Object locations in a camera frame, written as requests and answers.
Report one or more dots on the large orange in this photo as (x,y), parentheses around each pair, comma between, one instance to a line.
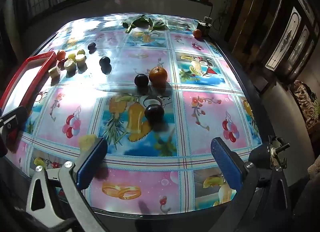
(158,74)

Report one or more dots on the metal clamp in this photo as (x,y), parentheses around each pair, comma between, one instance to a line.
(276,150)

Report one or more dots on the wooden cabinet with glass panels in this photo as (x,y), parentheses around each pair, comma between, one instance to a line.
(292,34)

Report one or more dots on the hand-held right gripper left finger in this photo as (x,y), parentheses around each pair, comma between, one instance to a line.
(92,162)

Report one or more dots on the green grape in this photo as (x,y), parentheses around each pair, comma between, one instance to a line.
(72,56)
(80,52)

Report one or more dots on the small dark plum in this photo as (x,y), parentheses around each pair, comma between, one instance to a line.
(91,46)

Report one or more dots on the large green leaf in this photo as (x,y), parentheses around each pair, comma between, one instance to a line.
(137,21)

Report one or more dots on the red date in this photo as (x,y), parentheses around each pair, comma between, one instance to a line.
(63,62)

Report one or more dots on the small orange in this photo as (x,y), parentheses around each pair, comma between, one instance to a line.
(60,55)
(197,33)

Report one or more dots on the dark purple plum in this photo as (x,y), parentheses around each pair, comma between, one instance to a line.
(154,112)
(141,79)
(104,61)

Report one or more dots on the red rimmed tray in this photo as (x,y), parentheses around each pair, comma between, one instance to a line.
(37,56)

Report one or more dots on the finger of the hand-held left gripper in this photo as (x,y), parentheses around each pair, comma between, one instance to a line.
(15,119)

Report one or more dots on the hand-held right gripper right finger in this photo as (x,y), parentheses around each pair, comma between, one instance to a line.
(225,164)

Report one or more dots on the printed plastic tablecloth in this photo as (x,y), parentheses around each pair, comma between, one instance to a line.
(205,102)

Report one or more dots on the patterned cloth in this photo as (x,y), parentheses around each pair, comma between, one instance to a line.
(306,104)

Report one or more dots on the dark small box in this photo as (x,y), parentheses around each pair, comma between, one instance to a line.
(204,28)

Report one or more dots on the small green leaf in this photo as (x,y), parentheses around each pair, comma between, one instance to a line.
(157,24)

